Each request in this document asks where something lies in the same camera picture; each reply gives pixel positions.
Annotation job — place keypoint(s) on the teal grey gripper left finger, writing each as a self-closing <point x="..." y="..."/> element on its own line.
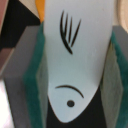
<point x="25" y="78"/>

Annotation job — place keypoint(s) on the teal grey gripper right finger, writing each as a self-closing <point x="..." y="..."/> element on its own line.
<point x="114" y="87"/>

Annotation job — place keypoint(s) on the white toy fish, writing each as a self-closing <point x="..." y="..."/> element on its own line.
<point x="77" y="35"/>

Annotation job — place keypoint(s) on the yellow toy bread loaf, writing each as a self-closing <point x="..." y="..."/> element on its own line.
<point x="40" y="5"/>

